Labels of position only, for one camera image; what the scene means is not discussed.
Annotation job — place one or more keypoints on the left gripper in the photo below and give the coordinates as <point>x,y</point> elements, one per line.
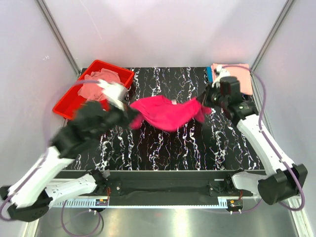
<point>128,115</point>

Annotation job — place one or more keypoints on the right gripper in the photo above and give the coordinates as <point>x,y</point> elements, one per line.
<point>204,99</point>

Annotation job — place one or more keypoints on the magenta t shirt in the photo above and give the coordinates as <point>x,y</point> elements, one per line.
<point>165,114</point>

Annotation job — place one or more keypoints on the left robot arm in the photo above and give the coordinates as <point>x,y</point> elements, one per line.
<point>31,197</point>

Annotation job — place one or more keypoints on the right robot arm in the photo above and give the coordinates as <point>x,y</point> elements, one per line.
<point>283,179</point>

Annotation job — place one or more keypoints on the folded blue t shirt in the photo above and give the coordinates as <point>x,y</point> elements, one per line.
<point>209,74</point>

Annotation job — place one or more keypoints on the dusty pink t shirt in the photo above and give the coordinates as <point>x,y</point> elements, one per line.
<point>93,91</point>

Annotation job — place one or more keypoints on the black marble table mat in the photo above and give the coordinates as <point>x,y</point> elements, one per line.
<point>212,145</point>

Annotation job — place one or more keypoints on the folded salmon t shirt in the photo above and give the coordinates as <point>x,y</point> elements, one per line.
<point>241,72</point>

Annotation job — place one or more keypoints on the red plastic bin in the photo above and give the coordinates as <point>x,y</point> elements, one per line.
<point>70,102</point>

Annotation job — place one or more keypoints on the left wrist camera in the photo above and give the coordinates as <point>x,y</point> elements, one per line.
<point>114,93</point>

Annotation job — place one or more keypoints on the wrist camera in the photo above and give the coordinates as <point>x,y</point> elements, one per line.
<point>220,72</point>
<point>114,93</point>

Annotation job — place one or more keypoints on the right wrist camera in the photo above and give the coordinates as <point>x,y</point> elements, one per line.
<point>220,72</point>

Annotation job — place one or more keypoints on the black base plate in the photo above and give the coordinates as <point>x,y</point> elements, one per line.
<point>178,185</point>

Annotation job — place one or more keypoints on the white slotted cable duct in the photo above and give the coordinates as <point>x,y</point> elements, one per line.
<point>115,202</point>

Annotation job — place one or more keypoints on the right aluminium frame post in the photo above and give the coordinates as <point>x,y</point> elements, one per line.
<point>273,31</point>

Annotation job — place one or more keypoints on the aluminium frame post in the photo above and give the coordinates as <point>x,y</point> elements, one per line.
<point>273,31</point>
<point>56,32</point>

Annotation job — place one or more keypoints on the left aluminium frame post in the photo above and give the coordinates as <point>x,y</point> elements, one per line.
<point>56,32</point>

